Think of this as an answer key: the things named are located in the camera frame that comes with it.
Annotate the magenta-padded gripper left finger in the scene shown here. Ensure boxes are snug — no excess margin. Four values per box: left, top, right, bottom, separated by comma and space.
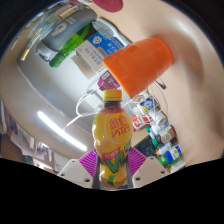
57, 148, 101, 189

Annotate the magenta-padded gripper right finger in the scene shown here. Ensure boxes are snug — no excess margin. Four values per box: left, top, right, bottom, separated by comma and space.
125, 147, 171, 189

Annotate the yellow drink bottle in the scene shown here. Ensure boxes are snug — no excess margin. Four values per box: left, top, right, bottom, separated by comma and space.
91, 89, 134, 189

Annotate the white bottle with blue label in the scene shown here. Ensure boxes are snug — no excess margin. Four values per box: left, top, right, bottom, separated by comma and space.
165, 144, 184, 164

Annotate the red and white canister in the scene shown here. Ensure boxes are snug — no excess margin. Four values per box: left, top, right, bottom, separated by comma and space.
130, 113, 154, 132

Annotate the white LED light bar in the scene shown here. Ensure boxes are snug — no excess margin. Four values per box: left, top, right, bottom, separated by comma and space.
37, 110, 88, 153

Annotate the small white pill bottle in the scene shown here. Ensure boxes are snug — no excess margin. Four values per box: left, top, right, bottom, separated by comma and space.
138, 96, 158, 114

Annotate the wooden shelf unit with books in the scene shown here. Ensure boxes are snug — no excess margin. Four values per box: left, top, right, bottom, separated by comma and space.
0, 99, 68, 174

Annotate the magenta carton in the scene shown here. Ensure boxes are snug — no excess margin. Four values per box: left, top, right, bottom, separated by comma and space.
97, 70, 121, 92

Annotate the orange plastic cup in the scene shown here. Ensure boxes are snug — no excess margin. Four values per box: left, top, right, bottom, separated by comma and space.
102, 37, 174, 99

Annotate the white and blue box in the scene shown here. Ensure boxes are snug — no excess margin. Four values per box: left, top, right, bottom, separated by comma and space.
70, 31, 126, 80

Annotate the green glass bottle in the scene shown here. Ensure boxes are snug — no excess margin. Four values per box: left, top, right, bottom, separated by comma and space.
49, 23, 98, 69

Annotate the clear bottle with gold cap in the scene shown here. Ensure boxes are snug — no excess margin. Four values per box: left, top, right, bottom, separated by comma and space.
19, 31, 44, 62

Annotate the white cable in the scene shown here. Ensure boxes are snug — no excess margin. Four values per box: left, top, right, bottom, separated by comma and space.
64, 78, 101, 131

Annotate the white wall socket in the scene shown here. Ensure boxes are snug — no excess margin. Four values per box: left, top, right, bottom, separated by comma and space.
85, 94, 103, 109

